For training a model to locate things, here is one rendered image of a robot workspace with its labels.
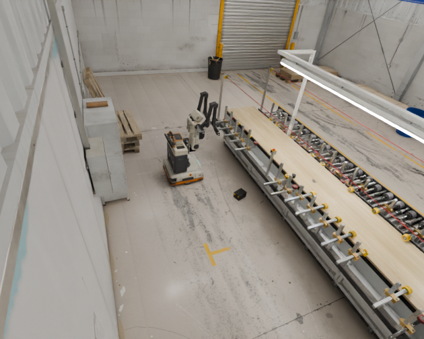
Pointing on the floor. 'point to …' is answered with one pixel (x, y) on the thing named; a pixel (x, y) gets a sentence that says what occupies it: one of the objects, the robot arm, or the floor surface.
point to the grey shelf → (103, 122)
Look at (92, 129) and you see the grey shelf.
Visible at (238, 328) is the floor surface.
